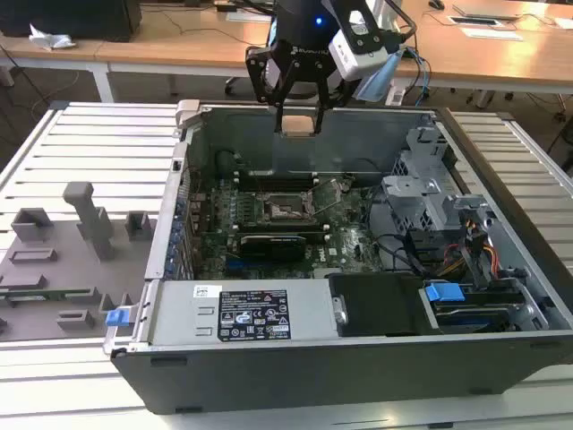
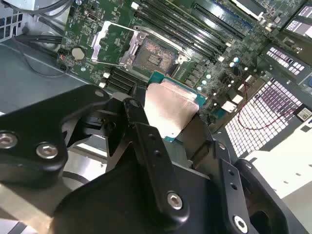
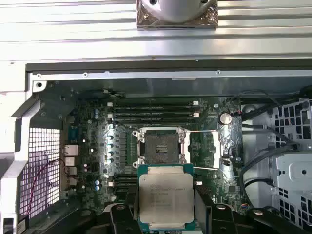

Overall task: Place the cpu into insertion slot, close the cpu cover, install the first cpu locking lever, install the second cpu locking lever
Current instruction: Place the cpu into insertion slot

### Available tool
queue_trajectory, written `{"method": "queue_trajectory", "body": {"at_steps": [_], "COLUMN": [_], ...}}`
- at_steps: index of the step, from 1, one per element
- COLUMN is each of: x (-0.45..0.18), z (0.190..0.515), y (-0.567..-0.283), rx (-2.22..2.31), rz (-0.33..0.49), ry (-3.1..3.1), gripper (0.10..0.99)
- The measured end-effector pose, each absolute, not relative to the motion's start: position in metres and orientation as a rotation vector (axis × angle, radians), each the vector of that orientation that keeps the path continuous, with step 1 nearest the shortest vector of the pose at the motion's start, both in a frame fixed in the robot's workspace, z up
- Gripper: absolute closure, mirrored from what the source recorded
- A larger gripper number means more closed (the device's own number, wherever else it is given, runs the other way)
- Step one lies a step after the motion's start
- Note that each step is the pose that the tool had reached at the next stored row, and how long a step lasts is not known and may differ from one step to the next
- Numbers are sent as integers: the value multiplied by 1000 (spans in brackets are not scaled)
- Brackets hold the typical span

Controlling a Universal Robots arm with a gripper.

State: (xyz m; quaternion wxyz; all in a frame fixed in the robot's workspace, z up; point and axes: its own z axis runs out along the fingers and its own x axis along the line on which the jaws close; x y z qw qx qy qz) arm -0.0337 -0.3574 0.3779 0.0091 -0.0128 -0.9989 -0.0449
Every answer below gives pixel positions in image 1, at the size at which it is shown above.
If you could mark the green motherboard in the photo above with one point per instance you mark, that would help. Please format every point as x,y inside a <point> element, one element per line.
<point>349,251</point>

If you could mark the white barcode sticker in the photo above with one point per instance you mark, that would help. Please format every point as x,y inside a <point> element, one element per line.
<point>207,291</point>

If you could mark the grey case hinge bracket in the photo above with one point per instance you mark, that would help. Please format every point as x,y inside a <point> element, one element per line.
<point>190,112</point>

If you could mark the hard disk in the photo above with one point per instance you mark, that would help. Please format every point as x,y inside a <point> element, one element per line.
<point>470,320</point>

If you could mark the CPU socket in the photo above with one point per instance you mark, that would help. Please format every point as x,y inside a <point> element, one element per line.
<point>286,209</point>

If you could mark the black graphics card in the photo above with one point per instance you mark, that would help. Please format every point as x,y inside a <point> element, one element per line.
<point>273,248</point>

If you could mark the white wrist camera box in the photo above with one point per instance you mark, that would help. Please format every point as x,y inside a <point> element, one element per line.
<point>358,49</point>

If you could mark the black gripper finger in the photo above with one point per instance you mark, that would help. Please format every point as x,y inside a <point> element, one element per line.
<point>264,76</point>
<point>333,96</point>

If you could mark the wooden desk white legs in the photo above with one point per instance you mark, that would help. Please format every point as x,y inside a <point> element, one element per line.
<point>156,45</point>

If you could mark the silver metal drive cage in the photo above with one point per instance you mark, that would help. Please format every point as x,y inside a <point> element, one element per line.
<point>416,197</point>

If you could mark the silver power supply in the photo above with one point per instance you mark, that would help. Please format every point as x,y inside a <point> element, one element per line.
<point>174,313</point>

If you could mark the green RAM stick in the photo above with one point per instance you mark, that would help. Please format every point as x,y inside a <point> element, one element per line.
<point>53,294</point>

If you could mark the black printed label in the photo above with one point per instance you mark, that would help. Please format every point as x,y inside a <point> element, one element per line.
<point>253,313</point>

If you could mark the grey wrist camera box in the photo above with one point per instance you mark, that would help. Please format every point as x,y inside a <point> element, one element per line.
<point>271,71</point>

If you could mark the silver CPU plate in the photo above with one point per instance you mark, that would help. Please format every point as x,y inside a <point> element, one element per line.
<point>299,124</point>

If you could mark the blue case latch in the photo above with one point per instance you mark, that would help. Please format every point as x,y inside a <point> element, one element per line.
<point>116,318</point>

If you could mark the black RAM stick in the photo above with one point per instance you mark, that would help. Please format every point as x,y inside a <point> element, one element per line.
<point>315,237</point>

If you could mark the white paper sheet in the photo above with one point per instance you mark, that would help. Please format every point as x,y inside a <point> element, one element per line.
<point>491,33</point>

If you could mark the black plastic air shroud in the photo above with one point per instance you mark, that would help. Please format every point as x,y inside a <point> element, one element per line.
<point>380,304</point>

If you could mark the black computer mouse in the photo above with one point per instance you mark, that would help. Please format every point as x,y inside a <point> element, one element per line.
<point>436,4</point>

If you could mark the blue disk carrier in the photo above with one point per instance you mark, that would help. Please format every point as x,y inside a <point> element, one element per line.
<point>444,293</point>

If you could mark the wooden desk with grommet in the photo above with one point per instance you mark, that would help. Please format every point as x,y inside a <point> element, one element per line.
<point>492,58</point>

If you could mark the small black desk device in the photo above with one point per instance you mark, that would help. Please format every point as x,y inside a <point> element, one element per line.
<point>225,7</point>

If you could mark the crumpled white paper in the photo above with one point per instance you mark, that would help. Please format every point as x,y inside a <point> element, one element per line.
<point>51,39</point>

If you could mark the grey parts rack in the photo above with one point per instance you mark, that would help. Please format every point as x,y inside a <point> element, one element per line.
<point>67,269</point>

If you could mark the black computer box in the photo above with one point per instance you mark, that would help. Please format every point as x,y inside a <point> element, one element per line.
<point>67,18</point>

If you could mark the black open PC case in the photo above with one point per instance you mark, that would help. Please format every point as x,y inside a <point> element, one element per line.
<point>313,376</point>

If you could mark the grey laptop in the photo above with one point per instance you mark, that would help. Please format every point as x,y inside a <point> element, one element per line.
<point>485,10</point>

